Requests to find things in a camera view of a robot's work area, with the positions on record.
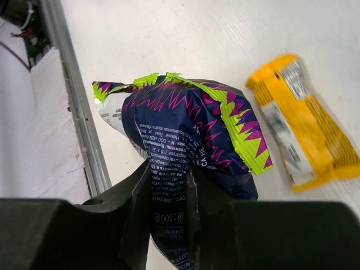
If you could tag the yellow wrapped snack bar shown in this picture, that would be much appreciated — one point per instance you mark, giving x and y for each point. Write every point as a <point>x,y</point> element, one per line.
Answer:
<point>313,147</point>

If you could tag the aluminium table frame rail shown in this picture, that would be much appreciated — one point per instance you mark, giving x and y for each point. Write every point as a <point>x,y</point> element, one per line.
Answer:
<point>96,171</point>

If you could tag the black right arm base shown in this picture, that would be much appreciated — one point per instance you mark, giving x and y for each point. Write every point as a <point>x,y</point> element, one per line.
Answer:
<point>29,18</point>

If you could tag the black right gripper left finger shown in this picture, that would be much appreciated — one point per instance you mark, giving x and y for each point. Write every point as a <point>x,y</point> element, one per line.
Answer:
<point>109,231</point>

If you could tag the white foam board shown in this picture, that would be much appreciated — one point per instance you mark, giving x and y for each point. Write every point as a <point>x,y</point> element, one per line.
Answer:
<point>40,152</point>

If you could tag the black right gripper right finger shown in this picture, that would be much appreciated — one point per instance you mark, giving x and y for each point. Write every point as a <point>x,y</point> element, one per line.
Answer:
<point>225,233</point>

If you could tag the blue purple snack bag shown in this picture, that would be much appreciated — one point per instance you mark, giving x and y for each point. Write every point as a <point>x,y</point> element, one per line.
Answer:
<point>180,123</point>

